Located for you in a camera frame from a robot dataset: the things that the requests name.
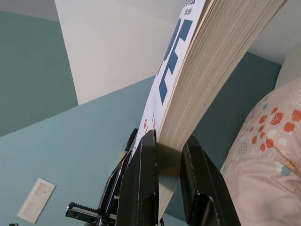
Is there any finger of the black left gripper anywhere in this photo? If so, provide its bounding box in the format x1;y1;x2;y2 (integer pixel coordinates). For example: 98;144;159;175
100;128;139;213

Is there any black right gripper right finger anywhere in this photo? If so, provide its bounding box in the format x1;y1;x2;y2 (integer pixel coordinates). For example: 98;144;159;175
179;134;242;226

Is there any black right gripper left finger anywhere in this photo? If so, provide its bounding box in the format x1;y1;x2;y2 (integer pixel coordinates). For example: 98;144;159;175
116;130;160;226

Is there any pink dotted pillow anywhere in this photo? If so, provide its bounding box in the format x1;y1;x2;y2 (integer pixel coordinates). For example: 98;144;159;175
220;77;301;226

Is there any white blue lettered book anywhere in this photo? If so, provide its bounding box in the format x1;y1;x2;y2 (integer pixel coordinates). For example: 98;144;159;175
134;0;289;217

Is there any teal padded headboard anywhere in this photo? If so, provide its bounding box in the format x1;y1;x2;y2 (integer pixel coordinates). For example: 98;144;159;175
192;51;282;170

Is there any white double wall switch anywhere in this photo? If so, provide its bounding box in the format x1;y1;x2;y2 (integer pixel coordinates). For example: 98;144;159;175
17;178;56;224

